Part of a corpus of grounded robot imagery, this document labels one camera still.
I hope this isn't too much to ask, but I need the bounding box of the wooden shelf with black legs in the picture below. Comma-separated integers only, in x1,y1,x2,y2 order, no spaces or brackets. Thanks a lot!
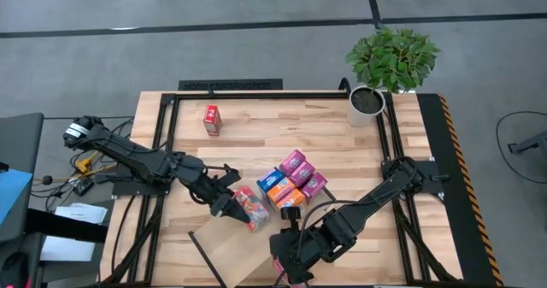
187,180,337,288

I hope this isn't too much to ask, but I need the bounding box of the yellow cable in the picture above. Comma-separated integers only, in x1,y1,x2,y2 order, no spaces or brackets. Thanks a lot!
73,150,119,176

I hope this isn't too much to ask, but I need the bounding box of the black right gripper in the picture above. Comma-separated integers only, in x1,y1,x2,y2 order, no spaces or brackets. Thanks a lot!
269,230,321,285

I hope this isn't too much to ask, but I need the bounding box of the black cable bundle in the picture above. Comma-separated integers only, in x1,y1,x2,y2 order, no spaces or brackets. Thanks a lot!
104,195,168,285
391,193,456,284

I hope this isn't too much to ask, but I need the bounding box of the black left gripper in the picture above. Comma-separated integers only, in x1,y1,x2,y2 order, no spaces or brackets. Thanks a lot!
179,155,251,224

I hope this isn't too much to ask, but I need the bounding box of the grey stand foot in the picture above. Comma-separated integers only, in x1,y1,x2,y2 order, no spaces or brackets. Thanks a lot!
507,130,547,155

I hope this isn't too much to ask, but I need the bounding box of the black floor cable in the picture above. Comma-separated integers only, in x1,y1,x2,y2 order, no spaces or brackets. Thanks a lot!
495,110,547,185

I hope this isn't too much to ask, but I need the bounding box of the white paper sheet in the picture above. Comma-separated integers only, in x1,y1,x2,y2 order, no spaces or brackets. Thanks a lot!
54,202,109,226
40,235,97,263

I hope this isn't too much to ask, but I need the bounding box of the black power adapter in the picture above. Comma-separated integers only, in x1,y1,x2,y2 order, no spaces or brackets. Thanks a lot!
71,177,96,197

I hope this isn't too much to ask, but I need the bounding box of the green leafy plant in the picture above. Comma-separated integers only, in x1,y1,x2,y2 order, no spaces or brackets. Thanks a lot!
344,26,441,95

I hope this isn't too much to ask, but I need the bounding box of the blue panel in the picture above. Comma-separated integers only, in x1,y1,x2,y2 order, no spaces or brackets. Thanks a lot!
0,168,34,227

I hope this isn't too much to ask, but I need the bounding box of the orange Mini Wheats cereal box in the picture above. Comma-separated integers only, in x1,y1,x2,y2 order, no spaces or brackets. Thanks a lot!
265,177,297,204
275,188,307,212

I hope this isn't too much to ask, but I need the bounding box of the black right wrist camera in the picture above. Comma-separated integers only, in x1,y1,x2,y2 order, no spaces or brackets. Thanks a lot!
279,205,303,233

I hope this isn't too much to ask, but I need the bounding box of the blue Frosted Flakes cereal box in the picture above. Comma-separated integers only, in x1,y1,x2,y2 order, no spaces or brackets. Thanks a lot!
256,168,286,194

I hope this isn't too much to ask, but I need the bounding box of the black hazard-striped floor mat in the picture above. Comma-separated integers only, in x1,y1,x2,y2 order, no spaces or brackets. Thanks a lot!
416,93,506,288

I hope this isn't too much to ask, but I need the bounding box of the black flat bar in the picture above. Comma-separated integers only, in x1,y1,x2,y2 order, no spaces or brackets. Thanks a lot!
25,209,109,244

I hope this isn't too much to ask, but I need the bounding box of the white plant pot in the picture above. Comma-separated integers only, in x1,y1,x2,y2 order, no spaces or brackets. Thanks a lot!
346,85,387,129

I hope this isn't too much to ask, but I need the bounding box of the purple Raisin Bran cereal box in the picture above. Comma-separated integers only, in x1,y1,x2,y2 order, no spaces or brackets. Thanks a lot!
279,149,307,176
301,172,329,202
289,160,316,187

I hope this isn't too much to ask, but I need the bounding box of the black metal table frame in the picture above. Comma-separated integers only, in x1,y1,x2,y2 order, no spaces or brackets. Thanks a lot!
100,90,465,288

